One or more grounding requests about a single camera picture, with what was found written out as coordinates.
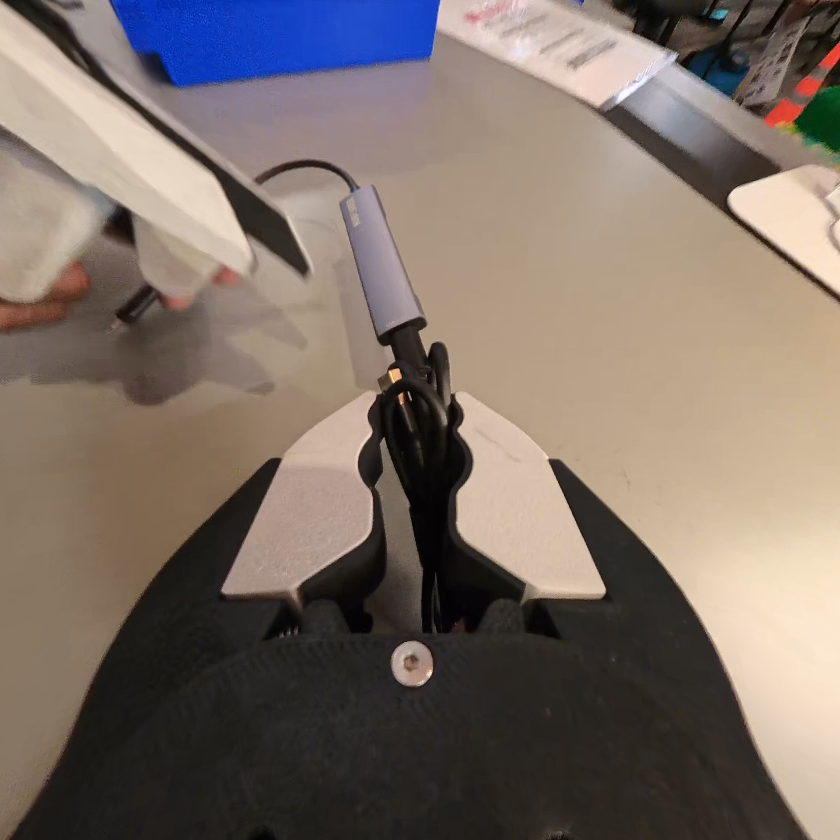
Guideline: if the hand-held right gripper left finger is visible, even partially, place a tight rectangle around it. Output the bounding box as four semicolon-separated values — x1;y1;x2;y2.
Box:
222;392;388;631

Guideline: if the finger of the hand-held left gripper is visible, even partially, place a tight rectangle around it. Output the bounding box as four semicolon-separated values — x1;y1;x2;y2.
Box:
0;0;312;304
131;217;224;301

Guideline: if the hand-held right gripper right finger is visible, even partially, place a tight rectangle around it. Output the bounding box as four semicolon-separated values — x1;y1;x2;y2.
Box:
448;392;606;611

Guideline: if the black usb-c cable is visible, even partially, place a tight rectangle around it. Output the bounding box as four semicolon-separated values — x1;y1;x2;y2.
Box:
375;325;460;636

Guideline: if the grey usb hub with cable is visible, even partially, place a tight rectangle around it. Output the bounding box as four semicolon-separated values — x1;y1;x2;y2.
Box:
108;159;427;345

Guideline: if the person's left hand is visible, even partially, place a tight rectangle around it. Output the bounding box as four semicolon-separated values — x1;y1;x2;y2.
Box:
0;261;242;334

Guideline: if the blue plastic bin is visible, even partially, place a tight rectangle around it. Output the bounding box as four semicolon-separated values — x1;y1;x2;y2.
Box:
108;0;441;88

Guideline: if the white stand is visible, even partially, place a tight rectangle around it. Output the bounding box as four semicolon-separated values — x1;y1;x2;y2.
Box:
727;164;840;299

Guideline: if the laminated instruction sheet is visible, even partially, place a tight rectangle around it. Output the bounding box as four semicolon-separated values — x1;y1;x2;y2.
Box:
436;0;680;109

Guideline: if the blue bag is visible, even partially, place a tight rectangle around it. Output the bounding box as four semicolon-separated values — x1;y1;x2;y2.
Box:
689;49;749;96

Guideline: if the green plastic bin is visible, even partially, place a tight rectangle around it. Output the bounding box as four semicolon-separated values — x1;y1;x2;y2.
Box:
791;85;840;161

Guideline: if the printed paper sheet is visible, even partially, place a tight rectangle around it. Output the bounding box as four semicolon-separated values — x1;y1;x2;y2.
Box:
735;13;815;106

